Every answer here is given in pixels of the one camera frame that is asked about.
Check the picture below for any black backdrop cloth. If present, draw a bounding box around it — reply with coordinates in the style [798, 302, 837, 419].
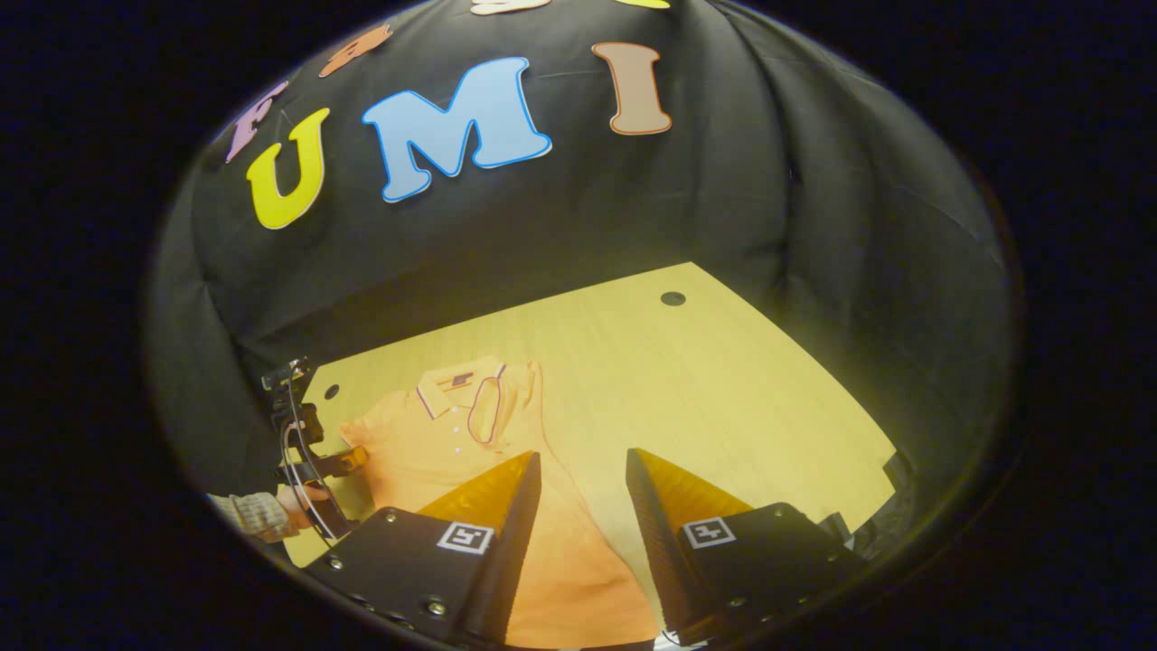
[146, 0, 1013, 561]

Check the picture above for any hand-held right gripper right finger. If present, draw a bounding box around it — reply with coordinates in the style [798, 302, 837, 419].
[625, 447, 870, 648]

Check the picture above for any orange T-shirt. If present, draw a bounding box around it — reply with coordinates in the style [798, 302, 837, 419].
[339, 355, 661, 650]

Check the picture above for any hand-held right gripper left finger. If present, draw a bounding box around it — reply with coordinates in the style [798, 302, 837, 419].
[303, 450, 543, 648]

